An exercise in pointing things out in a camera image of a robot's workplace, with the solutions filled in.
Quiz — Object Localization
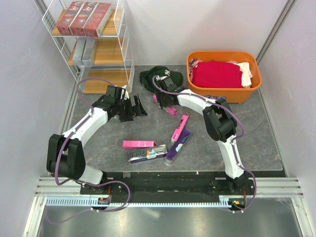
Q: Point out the red folded cloth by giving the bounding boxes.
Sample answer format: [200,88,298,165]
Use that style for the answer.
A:
[192,60,243,88]

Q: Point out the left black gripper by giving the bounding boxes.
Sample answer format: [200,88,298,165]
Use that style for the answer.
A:
[115,94,147,122]

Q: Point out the orange plastic basket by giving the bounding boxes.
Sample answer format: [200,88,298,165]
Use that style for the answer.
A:
[186,50,262,104]

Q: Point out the white wire wooden shelf rack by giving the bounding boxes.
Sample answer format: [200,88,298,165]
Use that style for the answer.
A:
[42,0,134,94]

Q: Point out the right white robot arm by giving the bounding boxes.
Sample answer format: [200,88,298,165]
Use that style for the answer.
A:
[152,76,246,195]

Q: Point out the pink toothpaste box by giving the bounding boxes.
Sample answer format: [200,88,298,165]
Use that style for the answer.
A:
[171,113,189,143]
[122,140,158,149]
[153,95,178,117]

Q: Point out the red white toothpaste box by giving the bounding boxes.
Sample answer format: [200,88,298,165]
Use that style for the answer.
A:
[83,2,112,38]

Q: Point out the purple toothpaste box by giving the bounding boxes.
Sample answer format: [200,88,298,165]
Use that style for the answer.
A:
[165,128,192,163]

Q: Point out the white pink cloth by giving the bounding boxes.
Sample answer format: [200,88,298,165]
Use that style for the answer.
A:
[228,61,253,88]

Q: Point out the patterned cloth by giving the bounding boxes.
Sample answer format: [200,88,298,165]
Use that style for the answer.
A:
[189,59,203,81]

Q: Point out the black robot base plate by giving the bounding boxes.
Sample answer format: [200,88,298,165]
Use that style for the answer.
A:
[80,170,255,198]

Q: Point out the silver R&O toothpaste box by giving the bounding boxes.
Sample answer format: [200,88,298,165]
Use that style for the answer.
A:
[128,145,168,163]

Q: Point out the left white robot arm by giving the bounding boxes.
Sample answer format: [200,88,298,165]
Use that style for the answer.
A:
[46,85,147,194]

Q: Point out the dark green baseball cap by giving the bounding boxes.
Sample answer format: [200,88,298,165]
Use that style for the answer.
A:
[140,66,183,93]

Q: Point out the grey cable duct rail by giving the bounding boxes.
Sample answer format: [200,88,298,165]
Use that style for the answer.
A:
[45,197,235,208]

